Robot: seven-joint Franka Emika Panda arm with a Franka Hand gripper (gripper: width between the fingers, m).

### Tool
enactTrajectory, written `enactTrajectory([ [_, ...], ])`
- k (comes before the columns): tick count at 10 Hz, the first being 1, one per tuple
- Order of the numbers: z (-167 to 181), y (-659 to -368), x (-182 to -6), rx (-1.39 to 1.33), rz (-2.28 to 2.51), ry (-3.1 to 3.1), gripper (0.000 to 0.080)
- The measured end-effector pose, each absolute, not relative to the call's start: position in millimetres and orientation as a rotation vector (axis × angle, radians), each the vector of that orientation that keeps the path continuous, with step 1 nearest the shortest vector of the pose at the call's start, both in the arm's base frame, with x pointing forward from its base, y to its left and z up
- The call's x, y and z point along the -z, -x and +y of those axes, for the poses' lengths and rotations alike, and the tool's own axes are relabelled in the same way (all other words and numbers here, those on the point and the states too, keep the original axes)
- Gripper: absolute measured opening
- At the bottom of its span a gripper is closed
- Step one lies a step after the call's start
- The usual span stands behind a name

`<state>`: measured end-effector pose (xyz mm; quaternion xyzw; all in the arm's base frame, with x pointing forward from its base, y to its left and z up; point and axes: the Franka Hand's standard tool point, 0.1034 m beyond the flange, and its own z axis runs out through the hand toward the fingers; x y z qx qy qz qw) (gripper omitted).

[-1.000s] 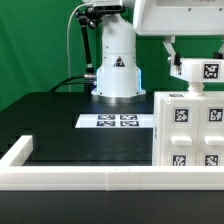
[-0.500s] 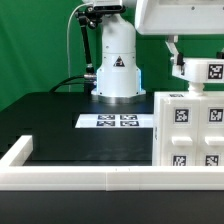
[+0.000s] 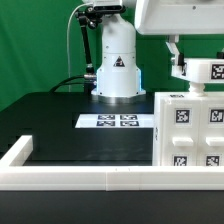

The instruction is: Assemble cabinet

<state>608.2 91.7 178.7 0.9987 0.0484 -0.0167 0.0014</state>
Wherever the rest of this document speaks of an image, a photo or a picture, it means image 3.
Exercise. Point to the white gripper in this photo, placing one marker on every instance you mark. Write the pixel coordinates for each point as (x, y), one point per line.
(179, 17)

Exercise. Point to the small white cabinet block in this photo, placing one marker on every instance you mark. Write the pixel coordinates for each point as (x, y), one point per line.
(200, 70)

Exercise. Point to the white door panel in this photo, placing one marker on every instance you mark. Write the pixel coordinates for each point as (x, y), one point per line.
(180, 134)
(211, 144)

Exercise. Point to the white cabinet body box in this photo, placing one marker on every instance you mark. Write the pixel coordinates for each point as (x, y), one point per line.
(160, 99)

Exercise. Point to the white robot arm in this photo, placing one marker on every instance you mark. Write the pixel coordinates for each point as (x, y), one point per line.
(118, 79)

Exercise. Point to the black camera on mount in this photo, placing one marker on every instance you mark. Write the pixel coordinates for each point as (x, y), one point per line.
(108, 6)

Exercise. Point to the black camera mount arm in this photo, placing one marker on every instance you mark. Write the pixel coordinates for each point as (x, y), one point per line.
(87, 40)

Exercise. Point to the white flat base plate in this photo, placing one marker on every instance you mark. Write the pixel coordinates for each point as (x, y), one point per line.
(115, 121)

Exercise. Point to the white U-shaped frame wall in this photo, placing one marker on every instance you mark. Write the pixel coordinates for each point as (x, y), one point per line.
(16, 175)

